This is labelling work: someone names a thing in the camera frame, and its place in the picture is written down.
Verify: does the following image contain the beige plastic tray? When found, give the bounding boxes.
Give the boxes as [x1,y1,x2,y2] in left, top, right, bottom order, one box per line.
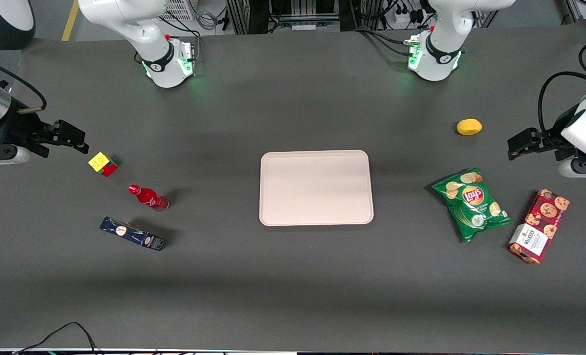
[259,150,374,226]

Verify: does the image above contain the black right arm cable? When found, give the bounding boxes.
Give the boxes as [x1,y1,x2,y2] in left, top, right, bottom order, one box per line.
[0,53,47,115]

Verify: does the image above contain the yellow lemon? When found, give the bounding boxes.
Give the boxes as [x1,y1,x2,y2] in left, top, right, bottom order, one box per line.
[456,118,483,136]

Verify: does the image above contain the red cookie box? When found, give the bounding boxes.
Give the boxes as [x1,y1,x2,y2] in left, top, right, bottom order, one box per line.
[508,189,570,265]

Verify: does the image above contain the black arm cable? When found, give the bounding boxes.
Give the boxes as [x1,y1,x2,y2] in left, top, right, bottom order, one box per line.
[0,53,47,115]
[539,34,586,144]

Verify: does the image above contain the black aluminium frame rack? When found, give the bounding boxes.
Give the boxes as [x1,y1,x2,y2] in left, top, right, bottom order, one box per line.
[225,0,372,35]

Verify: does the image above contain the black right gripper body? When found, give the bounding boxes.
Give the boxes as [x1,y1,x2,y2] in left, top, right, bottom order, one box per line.
[0,109,53,165]

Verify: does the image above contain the grey coiled cable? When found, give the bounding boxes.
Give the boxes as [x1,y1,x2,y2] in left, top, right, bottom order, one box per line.
[193,0,225,31]

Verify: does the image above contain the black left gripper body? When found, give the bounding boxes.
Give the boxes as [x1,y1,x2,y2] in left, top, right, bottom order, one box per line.
[534,105,586,159]

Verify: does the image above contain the dark blue long box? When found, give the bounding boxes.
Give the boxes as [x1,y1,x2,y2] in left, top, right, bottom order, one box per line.
[100,216,166,251]

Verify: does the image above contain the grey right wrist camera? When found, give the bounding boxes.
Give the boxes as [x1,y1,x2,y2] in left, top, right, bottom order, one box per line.
[0,145,31,167]

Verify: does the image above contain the rubik's cube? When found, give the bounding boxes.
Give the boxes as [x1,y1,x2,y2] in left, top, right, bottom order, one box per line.
[88,152,119,177]

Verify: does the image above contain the white perforated box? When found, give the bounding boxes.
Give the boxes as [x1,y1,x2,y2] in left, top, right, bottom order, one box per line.
[161,0,196,22]

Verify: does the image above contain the black left base cables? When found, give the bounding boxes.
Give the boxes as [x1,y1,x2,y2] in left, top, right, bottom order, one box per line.
[353,26,418,58]

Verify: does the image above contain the red coke bottle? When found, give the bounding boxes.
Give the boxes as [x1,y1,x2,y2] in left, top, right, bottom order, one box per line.
[128,184,169,213]

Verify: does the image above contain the black cable at table edge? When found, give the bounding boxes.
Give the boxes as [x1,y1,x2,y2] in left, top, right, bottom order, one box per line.
[13,321,99,355]

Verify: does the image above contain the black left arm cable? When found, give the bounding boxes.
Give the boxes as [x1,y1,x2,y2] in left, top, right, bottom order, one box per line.
[539,34,586,144]

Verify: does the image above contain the green lay's chips bag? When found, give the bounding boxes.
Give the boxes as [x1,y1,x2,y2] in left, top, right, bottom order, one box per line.
[432,168,513,244]

